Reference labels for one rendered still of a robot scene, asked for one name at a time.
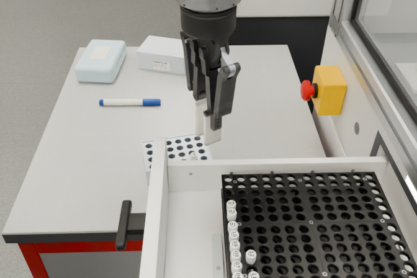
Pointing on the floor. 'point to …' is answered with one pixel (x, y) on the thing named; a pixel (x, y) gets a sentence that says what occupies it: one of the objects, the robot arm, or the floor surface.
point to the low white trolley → (110, 189)
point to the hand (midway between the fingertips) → (208, 121)
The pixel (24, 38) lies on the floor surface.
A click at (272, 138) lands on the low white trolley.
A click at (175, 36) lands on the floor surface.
